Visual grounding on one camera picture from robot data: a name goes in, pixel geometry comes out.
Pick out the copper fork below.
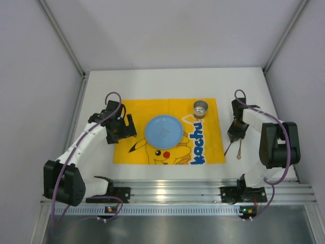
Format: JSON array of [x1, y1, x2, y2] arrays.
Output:
[[224, 141, 233, 156]]

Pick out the copper spoon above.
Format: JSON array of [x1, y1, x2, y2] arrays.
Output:
[[237, 139, 242, 160]]

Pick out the blue plastic plate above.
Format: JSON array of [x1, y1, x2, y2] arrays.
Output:
[[145, 115, 183, 149]]

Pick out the yellow Pikachu cloth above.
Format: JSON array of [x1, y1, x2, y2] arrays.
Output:
[[113, 98, 225, 165]]

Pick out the steel cup with cork base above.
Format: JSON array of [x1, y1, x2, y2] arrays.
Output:
[[193, 100, 208, 119]]

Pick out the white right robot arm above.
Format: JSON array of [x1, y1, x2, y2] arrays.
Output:
[[227, 98, 301, 188]]

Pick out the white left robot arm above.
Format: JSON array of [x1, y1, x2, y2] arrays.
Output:
[[43, 100, 137, 206]]

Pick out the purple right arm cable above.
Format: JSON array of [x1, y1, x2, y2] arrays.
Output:
[[234, 89, 291, 222]]

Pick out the aluminium mounting rail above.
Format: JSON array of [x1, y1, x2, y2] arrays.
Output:
[[114, 180, 317, 205]]

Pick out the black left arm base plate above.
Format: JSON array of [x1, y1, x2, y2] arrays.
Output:
[[86, 187, 131, 203]]

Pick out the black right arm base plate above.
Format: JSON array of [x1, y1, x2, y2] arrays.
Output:
[[220, 187, 267, 204]]

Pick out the perforated metal cable tray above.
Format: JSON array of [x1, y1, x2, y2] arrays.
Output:
[[54, 205, 256, 216]]

